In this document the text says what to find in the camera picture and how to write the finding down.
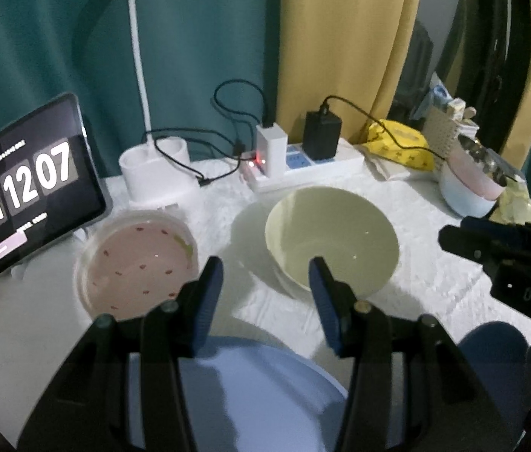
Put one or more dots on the blue plate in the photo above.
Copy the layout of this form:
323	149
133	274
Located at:
242	395

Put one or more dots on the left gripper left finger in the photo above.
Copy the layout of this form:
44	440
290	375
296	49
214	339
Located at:
86	405

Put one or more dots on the white power strip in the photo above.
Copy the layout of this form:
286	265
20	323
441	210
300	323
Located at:
302	171

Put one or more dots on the yellow curtain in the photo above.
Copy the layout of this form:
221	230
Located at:
352	50

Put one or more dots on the tablet showing clock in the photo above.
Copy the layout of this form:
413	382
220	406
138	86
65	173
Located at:
49	184

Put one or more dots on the teal curtain left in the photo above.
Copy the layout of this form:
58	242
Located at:
210	67

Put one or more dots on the black power adapter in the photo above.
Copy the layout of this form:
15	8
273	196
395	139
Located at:
321	135

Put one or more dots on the white perforated basket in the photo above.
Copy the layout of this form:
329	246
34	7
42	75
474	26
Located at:
442	127

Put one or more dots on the pink strawberry bowl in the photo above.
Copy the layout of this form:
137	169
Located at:
134	262

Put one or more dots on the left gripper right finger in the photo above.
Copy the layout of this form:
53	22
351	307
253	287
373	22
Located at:
445	407

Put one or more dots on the white phone charger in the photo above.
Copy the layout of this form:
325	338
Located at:
271	150

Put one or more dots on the white desk lamp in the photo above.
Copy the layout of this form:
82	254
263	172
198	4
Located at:
155	175

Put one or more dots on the yellow snack bag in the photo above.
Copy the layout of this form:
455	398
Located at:
393	141

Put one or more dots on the white tablecloth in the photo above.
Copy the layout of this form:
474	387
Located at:
41	318

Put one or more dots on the large blue bowl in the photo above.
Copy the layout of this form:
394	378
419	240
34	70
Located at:
497	353

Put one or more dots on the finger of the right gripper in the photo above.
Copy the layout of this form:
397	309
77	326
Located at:
480	244
510	225

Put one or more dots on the light blue bowl in stack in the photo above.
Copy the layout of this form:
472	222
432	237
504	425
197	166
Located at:
460	198

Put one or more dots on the cream bowl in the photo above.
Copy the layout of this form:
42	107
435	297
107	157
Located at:
353	236

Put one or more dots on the yellow tissue box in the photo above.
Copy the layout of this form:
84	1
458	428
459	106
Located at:
513	206

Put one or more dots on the pink bowl in stack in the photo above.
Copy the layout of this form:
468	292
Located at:
472	175

